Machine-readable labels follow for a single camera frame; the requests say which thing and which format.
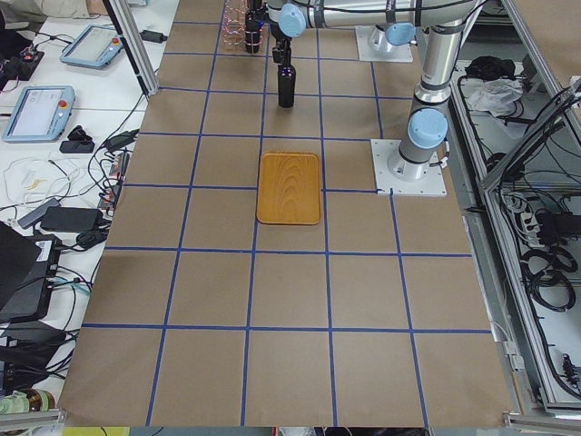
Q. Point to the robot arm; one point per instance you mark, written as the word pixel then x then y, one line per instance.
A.
pixel 384 38
pixel 446 21

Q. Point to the dark wine bottle carried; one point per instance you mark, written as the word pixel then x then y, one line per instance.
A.
pixel 286 77

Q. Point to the dark wine bottle in basket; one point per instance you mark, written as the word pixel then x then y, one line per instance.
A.
pixel 253 25

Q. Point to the black power adapter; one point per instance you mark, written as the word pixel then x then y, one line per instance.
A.
pixel 70 220

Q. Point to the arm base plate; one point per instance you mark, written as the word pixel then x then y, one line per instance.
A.
pixel 394 175
pixel 397 55

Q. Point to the white cloth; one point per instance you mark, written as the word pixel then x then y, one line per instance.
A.
pixel 498 97

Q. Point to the teach pendant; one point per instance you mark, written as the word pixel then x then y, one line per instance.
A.
pixel 40 115
pixel 95 47

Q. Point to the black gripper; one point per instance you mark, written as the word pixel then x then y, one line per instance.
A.
pixel 281 51

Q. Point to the copper wire wine basket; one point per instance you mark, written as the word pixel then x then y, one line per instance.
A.
pixel 233 32

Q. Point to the wooden tray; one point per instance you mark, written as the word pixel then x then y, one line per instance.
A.
pixel 289 188

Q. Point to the near teach pendant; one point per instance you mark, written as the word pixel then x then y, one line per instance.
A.
pixel 40 115

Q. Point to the far teach pendant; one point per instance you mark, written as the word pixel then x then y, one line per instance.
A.
pixel 95 47

